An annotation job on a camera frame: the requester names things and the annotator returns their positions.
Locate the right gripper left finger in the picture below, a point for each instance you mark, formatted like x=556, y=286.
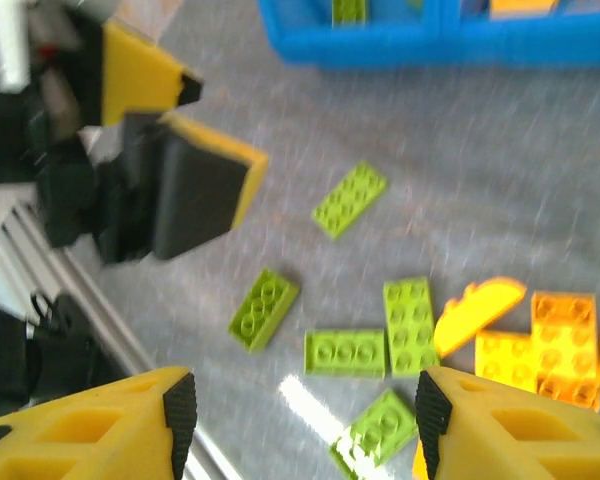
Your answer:
x=80, y=430

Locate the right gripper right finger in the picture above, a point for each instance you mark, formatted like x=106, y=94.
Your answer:
x=520, y=440

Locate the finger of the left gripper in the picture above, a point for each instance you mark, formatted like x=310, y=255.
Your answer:
x=135, y=75
x=200, y=190

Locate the green lego brick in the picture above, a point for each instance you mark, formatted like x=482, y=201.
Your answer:
x=348, y=11
x=262, y=310
x=350, y=200
x=345, y=352
x=375, y=435
x=410, y=325

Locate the orange lego brick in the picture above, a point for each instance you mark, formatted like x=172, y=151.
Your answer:
x=505, y=360
x=565, y=345
x=522, y=7

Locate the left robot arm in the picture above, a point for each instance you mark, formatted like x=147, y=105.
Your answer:
x=10, y=360

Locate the orange curved lego piece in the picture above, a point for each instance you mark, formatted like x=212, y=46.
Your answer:
x=475, y=317

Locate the blue plastic bin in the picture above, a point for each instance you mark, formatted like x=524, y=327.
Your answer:
x=360, y=42
x=530, y=42

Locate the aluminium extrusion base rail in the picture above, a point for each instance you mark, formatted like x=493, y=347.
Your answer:
x=115, y=330

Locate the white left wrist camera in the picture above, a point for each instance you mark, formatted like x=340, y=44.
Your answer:
x=10, y=50

